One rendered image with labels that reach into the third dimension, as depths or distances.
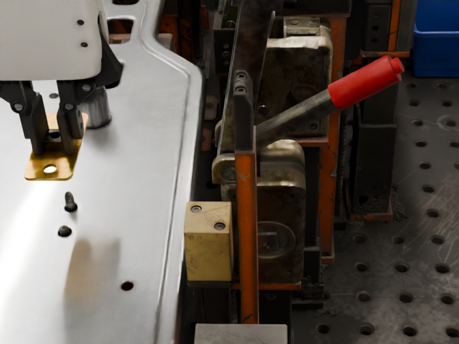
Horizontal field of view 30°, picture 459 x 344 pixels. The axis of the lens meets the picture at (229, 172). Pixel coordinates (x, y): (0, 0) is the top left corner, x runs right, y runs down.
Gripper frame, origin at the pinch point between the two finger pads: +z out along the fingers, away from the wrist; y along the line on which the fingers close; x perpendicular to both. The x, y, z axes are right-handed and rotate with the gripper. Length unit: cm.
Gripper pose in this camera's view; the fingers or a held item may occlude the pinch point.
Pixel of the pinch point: (52, 123)
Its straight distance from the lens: 68.9
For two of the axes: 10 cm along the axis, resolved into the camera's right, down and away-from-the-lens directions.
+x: -0.4, 6.5, -7.6
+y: -10.0, 0.0, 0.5
